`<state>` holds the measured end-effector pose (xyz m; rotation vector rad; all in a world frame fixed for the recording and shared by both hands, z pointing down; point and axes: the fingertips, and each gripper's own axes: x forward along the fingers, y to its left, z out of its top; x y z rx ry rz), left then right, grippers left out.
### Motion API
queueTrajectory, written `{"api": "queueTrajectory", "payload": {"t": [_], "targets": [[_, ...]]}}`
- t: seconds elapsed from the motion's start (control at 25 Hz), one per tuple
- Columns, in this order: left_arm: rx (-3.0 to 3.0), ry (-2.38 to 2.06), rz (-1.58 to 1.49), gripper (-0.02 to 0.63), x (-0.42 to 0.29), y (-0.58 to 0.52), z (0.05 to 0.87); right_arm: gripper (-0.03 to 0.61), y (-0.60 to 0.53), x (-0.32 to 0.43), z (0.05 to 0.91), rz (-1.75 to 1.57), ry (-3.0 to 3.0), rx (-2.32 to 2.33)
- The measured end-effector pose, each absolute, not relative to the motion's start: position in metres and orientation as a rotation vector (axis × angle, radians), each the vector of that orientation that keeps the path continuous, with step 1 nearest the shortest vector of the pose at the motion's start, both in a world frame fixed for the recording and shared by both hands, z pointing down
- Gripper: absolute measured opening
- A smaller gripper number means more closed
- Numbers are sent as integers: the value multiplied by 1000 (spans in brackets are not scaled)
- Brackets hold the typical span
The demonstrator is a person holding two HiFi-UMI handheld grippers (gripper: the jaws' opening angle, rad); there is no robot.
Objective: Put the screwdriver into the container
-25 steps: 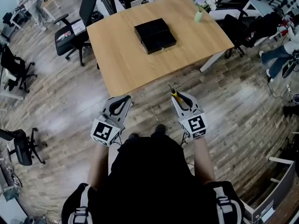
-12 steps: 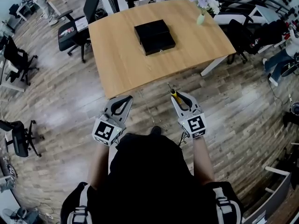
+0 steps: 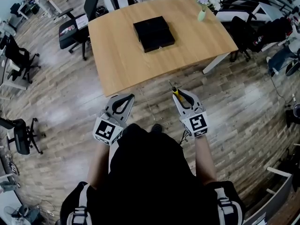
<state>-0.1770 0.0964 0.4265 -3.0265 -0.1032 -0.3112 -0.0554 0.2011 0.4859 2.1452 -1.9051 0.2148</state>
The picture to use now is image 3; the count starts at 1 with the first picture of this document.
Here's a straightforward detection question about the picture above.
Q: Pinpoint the person's left forearm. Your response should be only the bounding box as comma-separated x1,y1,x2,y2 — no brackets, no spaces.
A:
86,140,111,190

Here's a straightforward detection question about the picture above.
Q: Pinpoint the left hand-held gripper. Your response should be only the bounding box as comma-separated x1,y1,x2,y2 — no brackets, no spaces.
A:
92,93,135,146

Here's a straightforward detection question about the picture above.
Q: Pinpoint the black backpack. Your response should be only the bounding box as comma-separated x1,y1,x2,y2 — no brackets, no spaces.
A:
256,16,293,45

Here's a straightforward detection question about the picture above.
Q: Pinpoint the black office chair with papers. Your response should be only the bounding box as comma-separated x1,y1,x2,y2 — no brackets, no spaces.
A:
58,0,102,61

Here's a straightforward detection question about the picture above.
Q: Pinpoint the person's dark shoe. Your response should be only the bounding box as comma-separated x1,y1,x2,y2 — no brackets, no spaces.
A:
150,123,163,134

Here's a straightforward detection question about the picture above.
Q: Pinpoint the person's black clothing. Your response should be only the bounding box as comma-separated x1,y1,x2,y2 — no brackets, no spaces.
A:
59,123,247,225

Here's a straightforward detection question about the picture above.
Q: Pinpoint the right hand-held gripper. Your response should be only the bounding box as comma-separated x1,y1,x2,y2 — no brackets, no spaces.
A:
172,89,210,139

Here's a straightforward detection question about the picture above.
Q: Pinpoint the yellow handled screwdriver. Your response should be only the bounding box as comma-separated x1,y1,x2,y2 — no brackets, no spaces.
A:
168,80,186,109

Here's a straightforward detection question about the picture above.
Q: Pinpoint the person's right forearm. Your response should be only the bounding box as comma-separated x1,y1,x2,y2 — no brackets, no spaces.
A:
194,134,218,187

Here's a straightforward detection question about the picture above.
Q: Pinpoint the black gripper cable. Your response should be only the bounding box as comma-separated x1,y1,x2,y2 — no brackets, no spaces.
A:
179,129,191,146

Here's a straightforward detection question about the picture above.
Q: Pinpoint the green vase with flowers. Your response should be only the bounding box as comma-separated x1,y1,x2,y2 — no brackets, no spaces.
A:
189,0,224,23

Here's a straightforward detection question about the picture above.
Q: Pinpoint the white table leg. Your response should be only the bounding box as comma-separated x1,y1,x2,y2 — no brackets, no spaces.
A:
202,52,232,75

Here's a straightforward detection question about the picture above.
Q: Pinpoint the black box container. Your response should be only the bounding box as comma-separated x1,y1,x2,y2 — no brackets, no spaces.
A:
133,15,176,54

